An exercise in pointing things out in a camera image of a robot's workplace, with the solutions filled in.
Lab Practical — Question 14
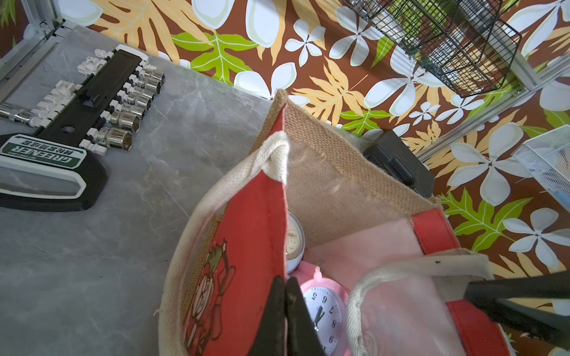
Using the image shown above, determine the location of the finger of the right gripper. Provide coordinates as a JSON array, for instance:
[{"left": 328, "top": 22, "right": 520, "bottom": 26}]
[{"left": 462, "top": 270, "right": 570, "bottom": 350}]

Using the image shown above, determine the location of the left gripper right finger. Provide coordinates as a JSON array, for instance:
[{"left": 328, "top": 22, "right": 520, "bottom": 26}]
[{"left": 286, "top": 277, "right": 324, "bottom": 356}]

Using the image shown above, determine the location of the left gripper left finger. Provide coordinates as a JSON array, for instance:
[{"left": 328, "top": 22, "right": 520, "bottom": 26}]
[{"left": 248, "top": 276, "right": 286, "bottom": 356}]

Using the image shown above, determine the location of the pink twin-bell alarm clock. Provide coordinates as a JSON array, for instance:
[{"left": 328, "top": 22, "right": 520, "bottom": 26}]
[{"left": 292, "top": 261, "right": 350, "bottom": 356}]

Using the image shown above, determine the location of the grey round alarm clock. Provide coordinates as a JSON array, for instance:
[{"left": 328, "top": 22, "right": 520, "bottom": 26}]
[{"left": 285, "top": 212, "right": 306, "bottom": 274}]

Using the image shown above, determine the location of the red burlap canvas bag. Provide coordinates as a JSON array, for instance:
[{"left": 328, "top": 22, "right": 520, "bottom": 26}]
[{"left": 158, "top": 90, "right": 512, "bottom": 355}]

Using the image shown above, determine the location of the black plastic tool case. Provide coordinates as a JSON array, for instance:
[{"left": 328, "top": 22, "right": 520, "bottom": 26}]
[{"left": 363, "top": 130, "right": 435, "bottom": 198}]

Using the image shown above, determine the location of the black socket set holder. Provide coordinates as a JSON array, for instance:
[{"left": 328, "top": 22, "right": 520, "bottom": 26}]
[{"left": 1, "top": 44, "right": 165, "bottom": 212}]

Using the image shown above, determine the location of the white wire basket right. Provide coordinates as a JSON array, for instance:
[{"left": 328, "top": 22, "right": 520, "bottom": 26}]
[{"left": 512, "top": 125, "right": 569, "bottom": 211}]

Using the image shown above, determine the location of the black wire basket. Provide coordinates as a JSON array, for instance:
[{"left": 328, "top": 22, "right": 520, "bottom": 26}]
[{"left": 346, "top": 0, "right": 521, "bottom": 97}]

